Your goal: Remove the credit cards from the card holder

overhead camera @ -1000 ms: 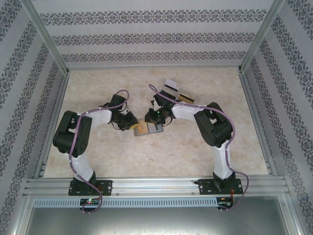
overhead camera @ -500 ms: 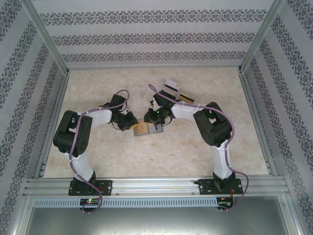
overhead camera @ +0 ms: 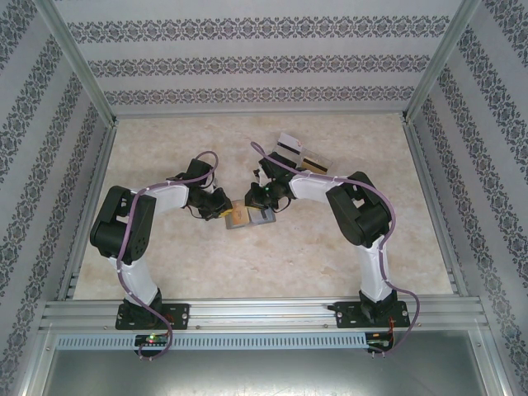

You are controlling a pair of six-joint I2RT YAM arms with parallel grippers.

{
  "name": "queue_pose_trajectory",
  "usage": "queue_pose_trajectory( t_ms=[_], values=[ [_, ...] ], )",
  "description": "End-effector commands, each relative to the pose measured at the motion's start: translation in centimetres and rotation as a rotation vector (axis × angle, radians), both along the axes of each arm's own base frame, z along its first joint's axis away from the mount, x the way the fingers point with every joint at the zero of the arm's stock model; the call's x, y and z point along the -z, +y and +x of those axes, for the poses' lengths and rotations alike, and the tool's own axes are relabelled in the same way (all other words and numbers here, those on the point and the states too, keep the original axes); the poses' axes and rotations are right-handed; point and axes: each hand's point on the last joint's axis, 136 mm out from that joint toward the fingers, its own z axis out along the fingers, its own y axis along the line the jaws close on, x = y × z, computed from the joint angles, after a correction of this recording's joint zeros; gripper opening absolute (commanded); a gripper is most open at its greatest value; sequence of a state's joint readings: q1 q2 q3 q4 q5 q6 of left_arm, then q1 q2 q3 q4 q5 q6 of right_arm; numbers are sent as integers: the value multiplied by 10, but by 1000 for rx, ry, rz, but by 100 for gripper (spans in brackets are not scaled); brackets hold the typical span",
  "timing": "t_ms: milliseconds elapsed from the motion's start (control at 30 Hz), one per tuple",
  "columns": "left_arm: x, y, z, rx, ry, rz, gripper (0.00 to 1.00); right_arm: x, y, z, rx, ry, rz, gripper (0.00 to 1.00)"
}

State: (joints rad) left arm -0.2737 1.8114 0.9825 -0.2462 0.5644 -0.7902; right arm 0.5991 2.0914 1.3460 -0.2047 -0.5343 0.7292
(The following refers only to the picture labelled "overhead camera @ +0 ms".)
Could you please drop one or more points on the circuit board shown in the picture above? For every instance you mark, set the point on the circuit board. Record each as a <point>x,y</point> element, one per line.
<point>377,343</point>
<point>150,340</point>

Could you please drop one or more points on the left circuit board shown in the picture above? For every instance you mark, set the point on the left circuit board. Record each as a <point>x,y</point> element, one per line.
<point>150,340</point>

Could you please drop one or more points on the gold card with black stripe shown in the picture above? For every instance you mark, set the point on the gold card with black stripe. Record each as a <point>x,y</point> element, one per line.
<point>308,164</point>

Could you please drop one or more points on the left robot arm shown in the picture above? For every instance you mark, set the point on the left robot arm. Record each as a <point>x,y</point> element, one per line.
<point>173,198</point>

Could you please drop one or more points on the tan orange credit card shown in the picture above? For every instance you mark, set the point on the tan orange credit card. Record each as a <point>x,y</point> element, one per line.
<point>239,218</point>

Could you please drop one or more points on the right circuit board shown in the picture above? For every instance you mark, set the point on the right circuit board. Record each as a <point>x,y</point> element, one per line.
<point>377,343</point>

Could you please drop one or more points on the white card with black stripe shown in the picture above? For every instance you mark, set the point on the white card with black stripe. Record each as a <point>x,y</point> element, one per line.
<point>288,139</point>

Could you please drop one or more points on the clear acrylic card stand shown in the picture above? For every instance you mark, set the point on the clear acrylic card stand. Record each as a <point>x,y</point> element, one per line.
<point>317,154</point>

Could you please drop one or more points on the aluminium frame post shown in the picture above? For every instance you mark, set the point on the aluminium frame post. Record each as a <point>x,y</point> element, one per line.
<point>79,62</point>
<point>439,62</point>

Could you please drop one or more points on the aluminium side rail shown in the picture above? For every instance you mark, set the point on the aluminium side rail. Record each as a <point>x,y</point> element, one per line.
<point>429,185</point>
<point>92,198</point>

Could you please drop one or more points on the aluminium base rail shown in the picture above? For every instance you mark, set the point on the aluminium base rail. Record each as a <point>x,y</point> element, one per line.
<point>260,313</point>

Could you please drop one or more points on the grey metal sheet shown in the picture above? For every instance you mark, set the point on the grey metal sheet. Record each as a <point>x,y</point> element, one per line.
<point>264,371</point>

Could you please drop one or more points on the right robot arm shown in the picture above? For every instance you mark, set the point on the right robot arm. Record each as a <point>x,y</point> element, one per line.
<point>313,189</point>

